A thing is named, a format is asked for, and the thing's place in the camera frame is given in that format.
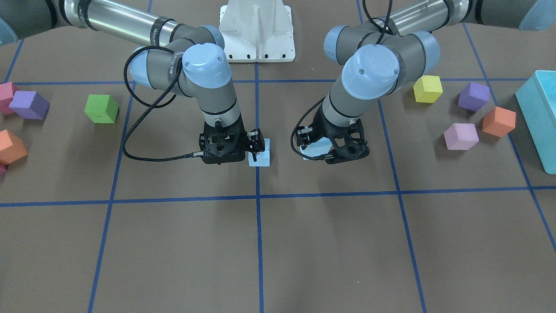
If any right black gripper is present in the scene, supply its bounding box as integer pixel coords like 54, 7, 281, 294
199, 120, 260, 164

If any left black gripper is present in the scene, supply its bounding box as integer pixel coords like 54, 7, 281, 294
312, 107, 370, 165

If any light blue block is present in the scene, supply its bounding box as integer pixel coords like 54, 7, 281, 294
301, 137, 332, 157
248, 139, 271, 168

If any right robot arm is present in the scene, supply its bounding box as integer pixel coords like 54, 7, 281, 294
0, 0, 265, 164

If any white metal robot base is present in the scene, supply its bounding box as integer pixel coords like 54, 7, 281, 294
218, 0, 296, 63

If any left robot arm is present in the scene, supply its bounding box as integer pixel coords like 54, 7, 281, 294
291, 0, 555, 164

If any yellow foam block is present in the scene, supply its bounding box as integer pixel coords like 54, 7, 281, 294
413, 75, 443, 103

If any pink foam block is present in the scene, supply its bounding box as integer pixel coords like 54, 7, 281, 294
443, 123, 480, 150

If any brown paper table mat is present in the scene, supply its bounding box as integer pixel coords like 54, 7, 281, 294
0, 0, 556, 313

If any purple block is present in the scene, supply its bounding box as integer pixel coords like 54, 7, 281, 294
457, 83, 490, 112
9, 91, 50, 120

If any orange block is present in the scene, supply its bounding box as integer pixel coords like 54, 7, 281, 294
481, 107, 516, 137
0, 130, 28, 166

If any green foam block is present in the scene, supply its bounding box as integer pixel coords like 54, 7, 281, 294
85, 94, 119, 123

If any turquoise foam box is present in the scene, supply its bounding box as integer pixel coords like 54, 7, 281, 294
515, 70, 556, 175

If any maroon block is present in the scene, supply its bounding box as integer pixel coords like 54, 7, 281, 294
0, 82, 21, 115

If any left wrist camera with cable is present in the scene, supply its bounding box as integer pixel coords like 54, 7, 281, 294
290, 1, 401, 162

